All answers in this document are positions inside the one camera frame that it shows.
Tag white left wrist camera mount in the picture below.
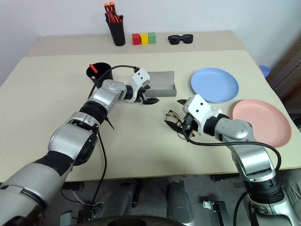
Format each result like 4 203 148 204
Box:
127 68 151 103

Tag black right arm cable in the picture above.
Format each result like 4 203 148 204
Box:
187 134 282 226

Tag metal table leg bracket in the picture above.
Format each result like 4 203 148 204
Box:
203 200 227 226

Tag black zip tie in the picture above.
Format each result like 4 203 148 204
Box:
104 114 115 130

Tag tall black pen holder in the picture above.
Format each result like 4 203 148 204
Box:
105 18 126 47

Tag small grey box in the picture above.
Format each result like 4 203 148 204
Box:
59 211 74 226

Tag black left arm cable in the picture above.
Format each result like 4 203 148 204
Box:
87 65 141 212

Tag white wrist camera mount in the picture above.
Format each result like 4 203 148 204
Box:
182 94 221 137
127 68 151 103

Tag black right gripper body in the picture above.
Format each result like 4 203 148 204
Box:
181 113 198 140

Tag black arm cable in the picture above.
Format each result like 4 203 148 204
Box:
187 134 282 226
87 65 141 212

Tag blue plastic plate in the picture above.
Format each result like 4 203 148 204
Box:
190 67 240 104

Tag red tool with orange cap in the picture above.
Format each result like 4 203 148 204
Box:
109 1 118 24
103 2 111 22

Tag dark rounded grey robot leg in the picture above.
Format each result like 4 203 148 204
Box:
166 180 196 226
101 180 143 226

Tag short black cup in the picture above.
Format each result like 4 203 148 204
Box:
85 62 115 89

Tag thin white wire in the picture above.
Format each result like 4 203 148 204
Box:
71 190 95 206

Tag grey open glasses case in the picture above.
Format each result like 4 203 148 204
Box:
146 71 178 98

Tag dark curved rim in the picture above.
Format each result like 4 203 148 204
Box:
86 214 190 226

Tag black sunglasses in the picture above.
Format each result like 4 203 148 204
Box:
167 34 194 46

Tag pink plastic plate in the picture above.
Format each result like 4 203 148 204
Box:
232 99 293 148

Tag blue round lid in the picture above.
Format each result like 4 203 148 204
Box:
259 65 270 79

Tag brown wooden cabinet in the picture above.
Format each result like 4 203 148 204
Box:
267 39 301 129

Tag thin-framed eyeglasses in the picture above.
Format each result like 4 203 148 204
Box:
165 109 189 142

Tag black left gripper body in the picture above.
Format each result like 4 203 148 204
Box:
135 84 151 104

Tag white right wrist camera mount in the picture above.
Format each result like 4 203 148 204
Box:
182 94 221 137

